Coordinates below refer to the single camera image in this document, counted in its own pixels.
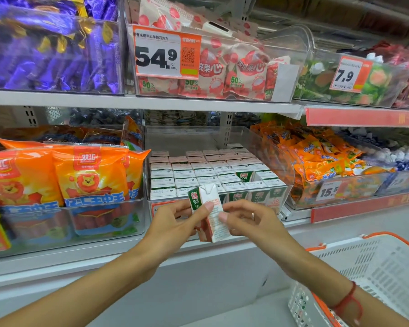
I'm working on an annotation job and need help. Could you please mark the pile of green peach candy packets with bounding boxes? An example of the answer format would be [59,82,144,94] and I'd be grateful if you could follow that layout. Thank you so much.
[295,52,409,107]

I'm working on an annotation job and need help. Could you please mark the clear bin of purple candy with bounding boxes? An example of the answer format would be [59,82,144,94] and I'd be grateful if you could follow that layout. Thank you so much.
[0,2,125,96]

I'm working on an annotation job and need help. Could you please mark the clear bin of sausage packets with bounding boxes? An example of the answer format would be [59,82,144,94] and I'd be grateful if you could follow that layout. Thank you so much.
[0,124,151,261]

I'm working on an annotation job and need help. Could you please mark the medium orange white price tag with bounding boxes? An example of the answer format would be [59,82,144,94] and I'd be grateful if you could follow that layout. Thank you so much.
[329,55,373,94]

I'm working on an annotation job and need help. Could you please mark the red shelf label strip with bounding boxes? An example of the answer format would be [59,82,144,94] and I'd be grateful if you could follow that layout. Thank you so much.
[305,105,409,128]
[310,190,409,224]

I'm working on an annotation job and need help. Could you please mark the clear bin of orange snacks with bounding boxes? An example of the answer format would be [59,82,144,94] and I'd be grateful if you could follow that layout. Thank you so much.
[249,125,397,211]

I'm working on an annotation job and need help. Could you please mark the pile of white red candy packets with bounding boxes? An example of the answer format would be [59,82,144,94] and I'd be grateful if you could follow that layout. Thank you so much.
[136,0,291,101]

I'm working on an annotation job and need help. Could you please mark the red string bracelet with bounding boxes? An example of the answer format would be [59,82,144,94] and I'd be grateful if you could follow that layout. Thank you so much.
[330,281,364,326]

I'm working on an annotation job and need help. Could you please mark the white upper shelf board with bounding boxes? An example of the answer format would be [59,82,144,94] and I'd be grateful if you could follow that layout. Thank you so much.
[0,89,306,120]

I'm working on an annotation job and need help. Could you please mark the red lower shelf label strip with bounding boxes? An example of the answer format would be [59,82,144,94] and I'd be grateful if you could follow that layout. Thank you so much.
[310,190,409,224]

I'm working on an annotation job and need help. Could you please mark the pile of purple candy packets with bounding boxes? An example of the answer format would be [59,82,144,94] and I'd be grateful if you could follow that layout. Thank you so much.
[0,0,120,94]

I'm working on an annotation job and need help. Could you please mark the small white red juice carton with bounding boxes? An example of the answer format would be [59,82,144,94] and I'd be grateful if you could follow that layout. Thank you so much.
[188,183,233,243]

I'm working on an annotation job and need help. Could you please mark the clear bin of cartons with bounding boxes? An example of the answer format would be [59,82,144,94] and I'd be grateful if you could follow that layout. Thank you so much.
[144,126,296,222]

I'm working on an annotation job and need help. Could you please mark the person's left hand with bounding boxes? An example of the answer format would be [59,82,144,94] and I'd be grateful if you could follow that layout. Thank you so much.
[137,200,214,273]

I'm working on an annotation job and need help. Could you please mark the orange tag on carton bin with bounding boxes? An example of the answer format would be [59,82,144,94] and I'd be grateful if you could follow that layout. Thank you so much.
[151,200,178,219]

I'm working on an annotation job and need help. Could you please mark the clear bin of green candy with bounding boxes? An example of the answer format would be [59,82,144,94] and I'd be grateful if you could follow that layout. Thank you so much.
[292,48,409,109]

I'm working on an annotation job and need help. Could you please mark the pile of orange snack packets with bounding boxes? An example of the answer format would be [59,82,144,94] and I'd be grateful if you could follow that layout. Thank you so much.
[250,121,396,208]

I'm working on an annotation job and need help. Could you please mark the orange lion sausage packet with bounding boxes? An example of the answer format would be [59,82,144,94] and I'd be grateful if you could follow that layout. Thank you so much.
[0,147,64,216]
[51,144,131,236]
[122,149,152,202]

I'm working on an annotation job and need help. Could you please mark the clear bin of white red candy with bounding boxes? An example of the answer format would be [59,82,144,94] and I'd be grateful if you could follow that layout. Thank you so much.
[124,0,316,103]

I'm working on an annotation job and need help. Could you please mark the person's right hand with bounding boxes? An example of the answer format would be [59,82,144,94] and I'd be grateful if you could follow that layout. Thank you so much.
[218,200,302,268]

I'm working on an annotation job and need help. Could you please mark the rows of green white cartons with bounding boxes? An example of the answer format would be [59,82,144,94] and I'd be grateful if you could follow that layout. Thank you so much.
[149,143,289,215]

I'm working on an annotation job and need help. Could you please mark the pile of blue white packets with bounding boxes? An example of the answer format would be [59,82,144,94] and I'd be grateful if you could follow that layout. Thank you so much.
[341,127,409,198]

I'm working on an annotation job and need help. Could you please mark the small orange white price tag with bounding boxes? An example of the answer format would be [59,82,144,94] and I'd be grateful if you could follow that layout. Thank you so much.
[315,180,345,202]

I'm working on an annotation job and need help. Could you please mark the white shopping basket orange handle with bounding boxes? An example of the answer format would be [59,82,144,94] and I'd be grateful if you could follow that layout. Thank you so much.
[288,231,409,327]

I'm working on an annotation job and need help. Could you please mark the person's left forearm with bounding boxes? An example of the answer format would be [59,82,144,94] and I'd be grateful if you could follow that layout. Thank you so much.
[0,248,159,327]

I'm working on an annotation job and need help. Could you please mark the large orange white price tag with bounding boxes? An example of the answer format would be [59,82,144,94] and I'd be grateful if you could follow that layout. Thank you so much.
[132,25,202,81]

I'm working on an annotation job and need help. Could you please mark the red upper shelf label strip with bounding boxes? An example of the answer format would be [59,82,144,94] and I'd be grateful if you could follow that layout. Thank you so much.
[305,105,409,128]

